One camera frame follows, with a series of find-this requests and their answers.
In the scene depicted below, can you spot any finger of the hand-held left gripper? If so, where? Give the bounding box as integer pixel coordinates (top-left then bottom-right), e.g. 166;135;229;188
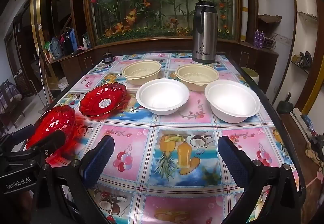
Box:
9;124;35;140
25;130;67;157

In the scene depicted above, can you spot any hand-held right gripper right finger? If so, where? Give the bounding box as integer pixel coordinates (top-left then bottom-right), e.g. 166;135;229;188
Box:
217;135;308;224

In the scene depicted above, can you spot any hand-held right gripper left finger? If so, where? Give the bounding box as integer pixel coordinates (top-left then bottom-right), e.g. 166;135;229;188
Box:
33;135;115;224

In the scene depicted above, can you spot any red scalloped plastic plate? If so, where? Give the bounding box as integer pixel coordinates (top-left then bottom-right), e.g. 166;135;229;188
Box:
25;105;76;161
78;82;128;117

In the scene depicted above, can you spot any white foam bowl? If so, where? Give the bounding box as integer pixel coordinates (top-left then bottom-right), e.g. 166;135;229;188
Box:
204;80;261;124
136;78;190;115

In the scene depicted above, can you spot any beige plastic bowl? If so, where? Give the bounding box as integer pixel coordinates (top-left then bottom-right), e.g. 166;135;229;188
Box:
121;60;162;86
175;64;220;92

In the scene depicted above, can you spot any wooden chair with purple cloth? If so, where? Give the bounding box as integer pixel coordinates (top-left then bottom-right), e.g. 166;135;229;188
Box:
0;80;23;123

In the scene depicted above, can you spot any fruit print tablecloth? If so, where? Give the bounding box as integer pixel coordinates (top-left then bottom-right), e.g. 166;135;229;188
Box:
44;52;302;224

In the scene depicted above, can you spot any grey blue jug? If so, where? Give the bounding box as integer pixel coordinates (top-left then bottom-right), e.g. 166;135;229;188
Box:
49;37;62;57

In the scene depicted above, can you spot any black flask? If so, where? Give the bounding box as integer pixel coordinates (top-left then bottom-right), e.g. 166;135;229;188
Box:
61;28;74;55

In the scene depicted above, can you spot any blue plastic container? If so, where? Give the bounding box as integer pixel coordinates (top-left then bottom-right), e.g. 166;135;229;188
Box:
68;28;76;50

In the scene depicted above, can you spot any steel thermos jug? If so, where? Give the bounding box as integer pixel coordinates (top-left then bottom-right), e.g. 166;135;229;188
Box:
192;0;216;64

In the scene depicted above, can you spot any mop with metal handle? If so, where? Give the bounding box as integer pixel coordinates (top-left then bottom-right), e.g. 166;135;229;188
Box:
38;48;50;113

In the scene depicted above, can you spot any wire basket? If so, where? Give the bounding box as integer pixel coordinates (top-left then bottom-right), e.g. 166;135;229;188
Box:
264;34;277;50

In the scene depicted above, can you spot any dark wooden wall cabinet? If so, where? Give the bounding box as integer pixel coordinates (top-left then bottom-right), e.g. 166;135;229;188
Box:
46;0;279;93

